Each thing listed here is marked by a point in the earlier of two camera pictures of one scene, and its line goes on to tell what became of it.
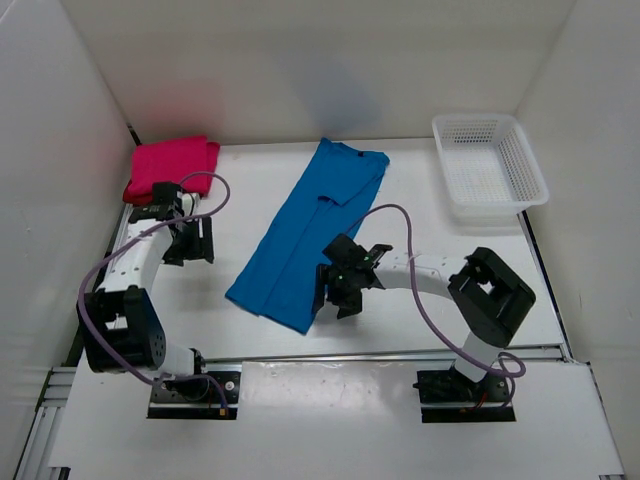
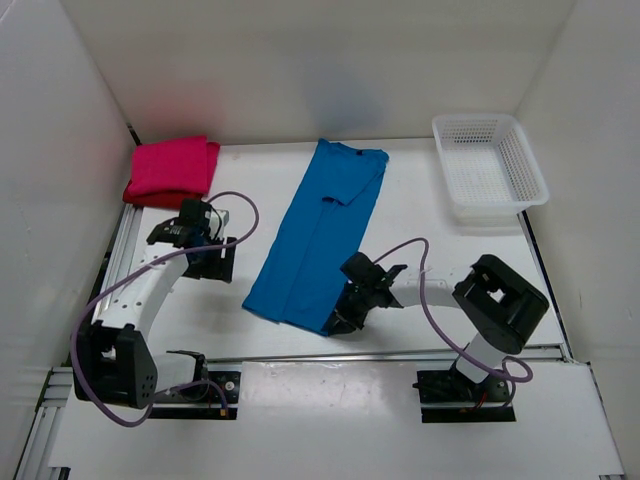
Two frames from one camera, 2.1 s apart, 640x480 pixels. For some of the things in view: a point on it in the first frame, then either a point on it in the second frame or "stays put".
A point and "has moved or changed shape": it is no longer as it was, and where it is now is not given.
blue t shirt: x=332 y=192 has moved or changed shape
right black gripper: x=349 y=305 → x=348 y=319
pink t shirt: x=170 y=161 stays put
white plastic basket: x=492 y=171 stays put
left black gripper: x=194 y=252 → x=220 y=269
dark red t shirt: x=212 y=159 stays put
